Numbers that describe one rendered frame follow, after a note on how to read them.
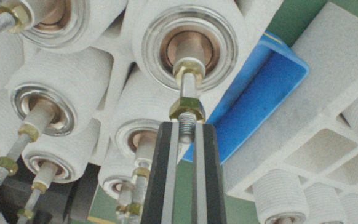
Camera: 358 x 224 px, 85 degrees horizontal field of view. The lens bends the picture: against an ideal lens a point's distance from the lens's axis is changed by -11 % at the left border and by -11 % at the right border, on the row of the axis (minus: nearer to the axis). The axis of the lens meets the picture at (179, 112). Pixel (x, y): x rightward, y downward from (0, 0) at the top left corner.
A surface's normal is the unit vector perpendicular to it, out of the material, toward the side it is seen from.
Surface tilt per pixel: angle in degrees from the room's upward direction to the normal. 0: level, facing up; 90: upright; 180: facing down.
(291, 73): 88
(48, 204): 45
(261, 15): 0
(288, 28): 0
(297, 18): 0
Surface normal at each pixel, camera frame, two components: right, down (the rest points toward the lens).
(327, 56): -0.91, -0.34
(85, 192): 0.32, -0.17
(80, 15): -0.12, 0.64
